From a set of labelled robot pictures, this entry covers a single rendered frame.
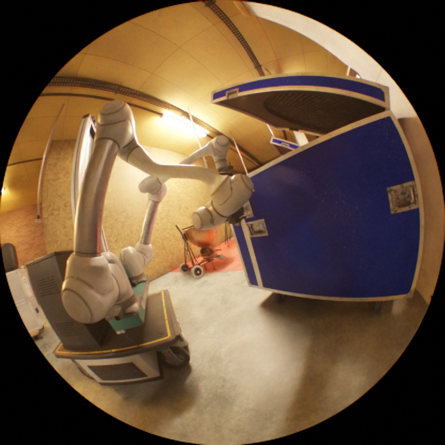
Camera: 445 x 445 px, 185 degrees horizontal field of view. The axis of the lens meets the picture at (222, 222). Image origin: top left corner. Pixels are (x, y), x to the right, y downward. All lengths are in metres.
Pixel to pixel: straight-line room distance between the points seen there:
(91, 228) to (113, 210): 2.44
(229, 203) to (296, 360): 0.81
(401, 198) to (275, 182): 0.63
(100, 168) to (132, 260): 0.74
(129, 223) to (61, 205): 1.46
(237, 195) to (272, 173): 0.32
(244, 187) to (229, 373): 0.88
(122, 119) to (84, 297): 0.54
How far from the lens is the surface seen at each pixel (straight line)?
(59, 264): 0.83
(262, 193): 0.78
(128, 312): 0.65
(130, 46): 2.57
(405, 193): 0.71
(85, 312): 0.43
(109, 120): 0.55
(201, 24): 2.57
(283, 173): 0.71
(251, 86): 0.97
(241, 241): 1.00
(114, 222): 2.83
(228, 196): 0.48
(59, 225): 2.81
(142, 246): 1.21
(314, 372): 0.80
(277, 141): 2.37
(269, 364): 0.84
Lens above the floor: 0.74
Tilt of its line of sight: 1 degrees down
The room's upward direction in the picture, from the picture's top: 17 degrees counter-clockwise
